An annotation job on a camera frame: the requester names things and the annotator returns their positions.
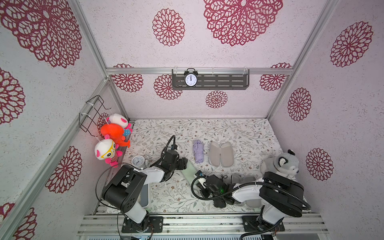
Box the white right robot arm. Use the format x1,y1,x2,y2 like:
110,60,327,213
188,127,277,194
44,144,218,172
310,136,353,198
191,172,311,225

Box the grey tray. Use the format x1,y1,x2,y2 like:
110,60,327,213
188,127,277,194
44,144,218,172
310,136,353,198
138,185,150,208

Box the white pink plush doll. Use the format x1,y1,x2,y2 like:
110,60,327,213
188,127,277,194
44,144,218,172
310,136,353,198
107,114,133,137

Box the black alarm clock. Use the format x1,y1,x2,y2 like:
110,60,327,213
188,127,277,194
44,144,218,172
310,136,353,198
184,68,199,87

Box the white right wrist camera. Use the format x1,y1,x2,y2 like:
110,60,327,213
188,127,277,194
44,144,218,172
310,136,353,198
195,170,207,189

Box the black wire basket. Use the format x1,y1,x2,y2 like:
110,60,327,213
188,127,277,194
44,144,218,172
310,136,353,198
78,95,111,138

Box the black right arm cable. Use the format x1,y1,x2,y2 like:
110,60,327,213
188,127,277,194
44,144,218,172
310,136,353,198
190,175,312,240

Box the purple folded umbrella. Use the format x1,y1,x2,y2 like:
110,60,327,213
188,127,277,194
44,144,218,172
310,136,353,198
193,140,204,164

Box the grey wall shelf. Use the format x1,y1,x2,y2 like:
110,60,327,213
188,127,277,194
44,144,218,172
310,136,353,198
171,69,250,91

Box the orange plush toy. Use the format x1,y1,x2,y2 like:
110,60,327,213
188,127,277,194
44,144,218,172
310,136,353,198
100,123,131,148

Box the grey husky plush toy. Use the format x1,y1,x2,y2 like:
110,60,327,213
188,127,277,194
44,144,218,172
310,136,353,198
261,150,299,178

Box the white table alarm clock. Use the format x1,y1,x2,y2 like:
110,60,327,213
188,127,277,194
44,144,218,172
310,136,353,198
131,155,149,170

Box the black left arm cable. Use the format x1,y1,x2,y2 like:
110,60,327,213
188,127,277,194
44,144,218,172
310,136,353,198
95,134,178,240

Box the mint green zippered umbrella case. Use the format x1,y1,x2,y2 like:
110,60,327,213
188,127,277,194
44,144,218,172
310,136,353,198
182,168,198,186

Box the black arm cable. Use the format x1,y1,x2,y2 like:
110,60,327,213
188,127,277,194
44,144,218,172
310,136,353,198
190,175,312,240
95,134,178,240

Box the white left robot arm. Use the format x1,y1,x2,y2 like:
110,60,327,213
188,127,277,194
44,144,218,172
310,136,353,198
102,150,188,225

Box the striped plush doll with glasses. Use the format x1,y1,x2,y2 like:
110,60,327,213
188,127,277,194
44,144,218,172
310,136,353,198
95,139,123,168

